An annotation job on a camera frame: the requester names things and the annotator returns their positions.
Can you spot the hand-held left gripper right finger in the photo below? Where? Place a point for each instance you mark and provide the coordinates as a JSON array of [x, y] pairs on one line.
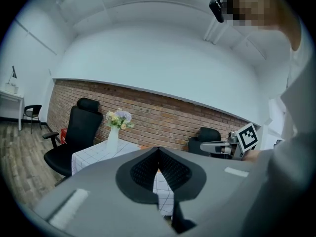
[[217, 181]]

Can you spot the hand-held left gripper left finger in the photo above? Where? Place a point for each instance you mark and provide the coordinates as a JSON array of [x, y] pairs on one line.
[[98, 181]]

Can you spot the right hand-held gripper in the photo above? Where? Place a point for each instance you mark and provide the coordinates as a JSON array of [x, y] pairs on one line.
[[247, 138]]

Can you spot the person's right forearm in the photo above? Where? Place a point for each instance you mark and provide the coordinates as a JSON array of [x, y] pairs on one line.
[[251, 155]]

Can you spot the white box planter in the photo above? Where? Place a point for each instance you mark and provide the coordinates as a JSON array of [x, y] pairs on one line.
[[11, 88]]

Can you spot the black office chair with headrest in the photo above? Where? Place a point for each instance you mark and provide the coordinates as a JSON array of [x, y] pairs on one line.
[[205, 139]]

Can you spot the table with checked tablecloth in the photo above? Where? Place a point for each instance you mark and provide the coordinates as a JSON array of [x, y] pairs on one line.
[[89, 157]]

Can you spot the white vase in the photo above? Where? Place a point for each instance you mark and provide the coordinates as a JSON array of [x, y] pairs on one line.
[[112, 142]]

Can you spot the large black office chair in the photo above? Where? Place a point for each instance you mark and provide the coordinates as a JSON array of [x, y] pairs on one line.
[[79, 132]]

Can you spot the red crate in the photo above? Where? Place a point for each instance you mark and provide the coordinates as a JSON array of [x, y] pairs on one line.
[[63, 136]]

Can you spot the pastel flower bouquet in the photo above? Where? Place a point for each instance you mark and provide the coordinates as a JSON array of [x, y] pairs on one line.
[[119, 118]]

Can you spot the person's grey shirt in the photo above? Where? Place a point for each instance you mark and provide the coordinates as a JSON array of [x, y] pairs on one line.
[[291, 169]]

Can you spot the small black chair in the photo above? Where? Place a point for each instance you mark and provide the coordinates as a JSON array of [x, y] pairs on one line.
[[32, 112]]

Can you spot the white desk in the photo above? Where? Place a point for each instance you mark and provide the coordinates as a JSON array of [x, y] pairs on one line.
[[12, 96]]

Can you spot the person's head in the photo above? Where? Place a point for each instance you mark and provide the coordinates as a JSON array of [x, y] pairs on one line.
[[276, 11]]

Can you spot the white wall pipes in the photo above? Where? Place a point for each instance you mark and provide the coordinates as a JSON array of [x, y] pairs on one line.
[[212, 31]]

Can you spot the black head-worn camera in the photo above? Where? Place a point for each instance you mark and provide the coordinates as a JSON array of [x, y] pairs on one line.
[[216, 9]]

